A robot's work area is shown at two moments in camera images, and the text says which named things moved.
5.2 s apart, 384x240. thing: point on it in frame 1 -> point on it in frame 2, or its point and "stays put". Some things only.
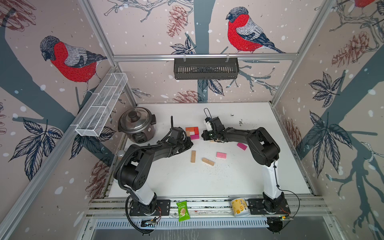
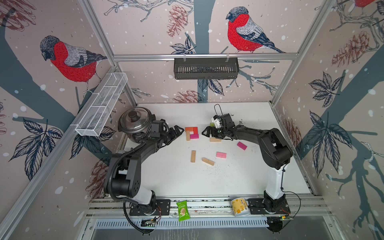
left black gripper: x=189 y=145 -> x=174 y=136
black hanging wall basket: x=206 y=68 stays put
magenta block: x=195 y=136 stays put
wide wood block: x=193 y=156 stays put
